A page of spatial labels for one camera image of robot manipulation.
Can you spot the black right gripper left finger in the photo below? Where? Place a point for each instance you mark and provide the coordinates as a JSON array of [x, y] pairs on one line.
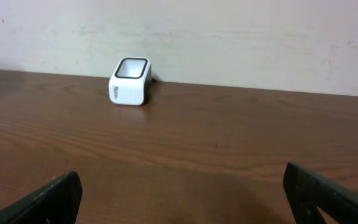
[[56, 202]]

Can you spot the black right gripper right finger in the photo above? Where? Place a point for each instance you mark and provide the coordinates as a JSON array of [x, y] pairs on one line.
[[308, 193]]

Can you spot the white barcode scanner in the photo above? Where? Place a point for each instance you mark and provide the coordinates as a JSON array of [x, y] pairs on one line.
[[131, 81]]

